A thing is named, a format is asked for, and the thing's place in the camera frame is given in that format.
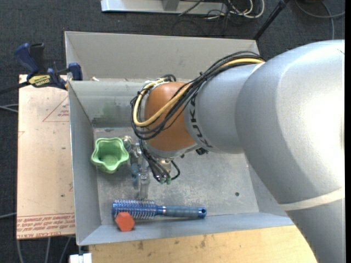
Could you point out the blue hairbrush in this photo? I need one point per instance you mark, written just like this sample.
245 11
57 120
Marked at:
153 210

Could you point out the green star-shaped cup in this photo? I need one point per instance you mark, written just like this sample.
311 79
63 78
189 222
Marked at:
109 157

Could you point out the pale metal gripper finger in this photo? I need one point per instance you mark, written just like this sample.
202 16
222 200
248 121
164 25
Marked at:
135 174
143 186

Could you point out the grey metal bin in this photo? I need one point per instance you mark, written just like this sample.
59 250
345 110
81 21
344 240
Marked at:
219 179

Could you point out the brown cardboard board red print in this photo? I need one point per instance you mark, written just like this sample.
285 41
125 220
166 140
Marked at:
44 160

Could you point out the orange hexagonal block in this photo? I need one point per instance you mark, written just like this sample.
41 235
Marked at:
125 222

